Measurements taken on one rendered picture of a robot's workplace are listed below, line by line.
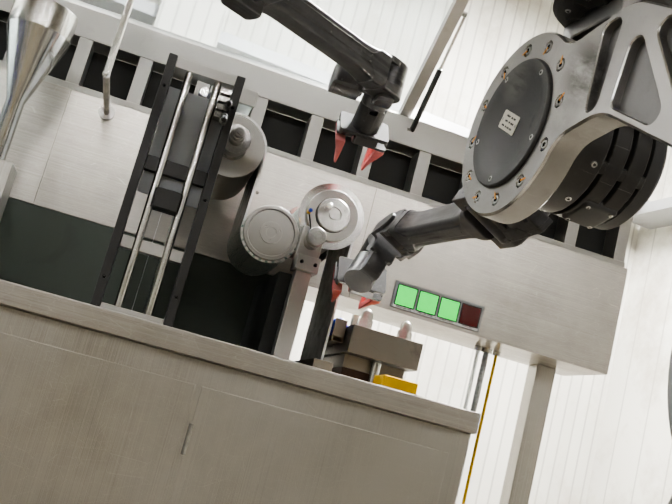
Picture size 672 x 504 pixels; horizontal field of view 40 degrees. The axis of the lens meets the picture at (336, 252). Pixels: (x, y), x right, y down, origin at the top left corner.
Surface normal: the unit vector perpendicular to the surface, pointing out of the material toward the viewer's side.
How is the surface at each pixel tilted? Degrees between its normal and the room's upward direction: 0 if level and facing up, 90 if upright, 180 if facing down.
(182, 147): 90
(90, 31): 90
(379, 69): 90
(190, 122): 90
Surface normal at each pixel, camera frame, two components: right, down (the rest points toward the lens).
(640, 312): -0.90, -0.30
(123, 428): 0.24, -0.14
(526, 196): -0.05, 0.77
